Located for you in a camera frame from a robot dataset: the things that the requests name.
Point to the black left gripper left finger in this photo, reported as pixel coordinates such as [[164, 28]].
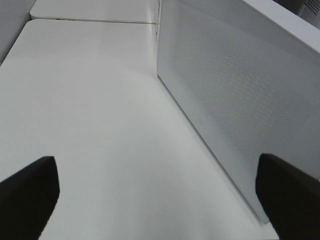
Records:
[[28, 199]]

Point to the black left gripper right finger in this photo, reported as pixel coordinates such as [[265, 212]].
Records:
[[289, 197]]

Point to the white microwave oven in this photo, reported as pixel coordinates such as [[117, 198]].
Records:
[[290, 22]]

